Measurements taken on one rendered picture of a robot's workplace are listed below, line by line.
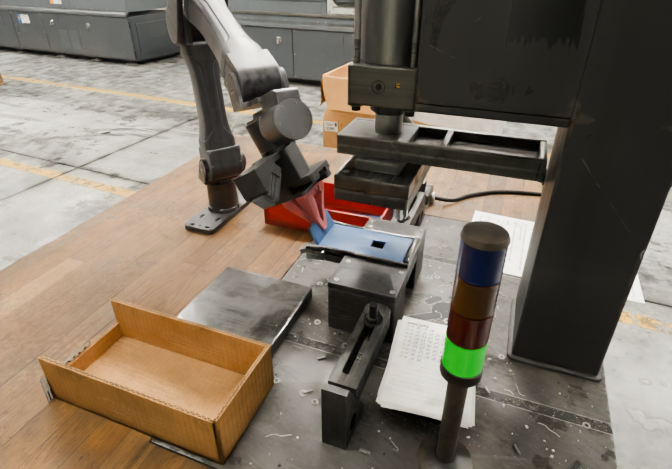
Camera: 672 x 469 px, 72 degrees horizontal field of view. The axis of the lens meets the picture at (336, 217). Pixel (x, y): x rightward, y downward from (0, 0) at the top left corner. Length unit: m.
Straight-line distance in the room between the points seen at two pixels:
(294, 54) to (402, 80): 5.31
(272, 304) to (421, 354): 0.25
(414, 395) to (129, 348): 0.40
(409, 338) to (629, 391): 1.54
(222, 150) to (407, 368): 0.56
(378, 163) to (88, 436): 0.48
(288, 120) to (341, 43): 4.94
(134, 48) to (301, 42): 2.69
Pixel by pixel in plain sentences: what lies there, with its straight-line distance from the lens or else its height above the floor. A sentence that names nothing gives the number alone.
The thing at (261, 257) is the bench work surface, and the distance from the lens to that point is 0.88.
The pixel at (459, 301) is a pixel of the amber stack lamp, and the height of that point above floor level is 1.13.
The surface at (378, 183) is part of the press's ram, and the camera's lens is 0.59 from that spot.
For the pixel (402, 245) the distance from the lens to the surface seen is 0.75.
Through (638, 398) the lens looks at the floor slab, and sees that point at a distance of 2.10.
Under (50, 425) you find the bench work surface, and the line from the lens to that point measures 0.70.
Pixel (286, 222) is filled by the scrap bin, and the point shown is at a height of 0.91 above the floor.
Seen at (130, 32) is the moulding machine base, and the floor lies 0.46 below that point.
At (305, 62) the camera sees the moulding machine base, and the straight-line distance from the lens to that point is 5.82.
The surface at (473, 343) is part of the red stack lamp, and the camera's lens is 0.44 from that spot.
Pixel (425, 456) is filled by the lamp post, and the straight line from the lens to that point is 0.59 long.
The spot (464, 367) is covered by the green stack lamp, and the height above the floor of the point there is 1.06.
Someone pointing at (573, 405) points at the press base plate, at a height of 0.90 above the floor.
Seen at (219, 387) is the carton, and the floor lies 0.91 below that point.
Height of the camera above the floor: 1.39
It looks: 29 degrees down
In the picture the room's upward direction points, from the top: straight up
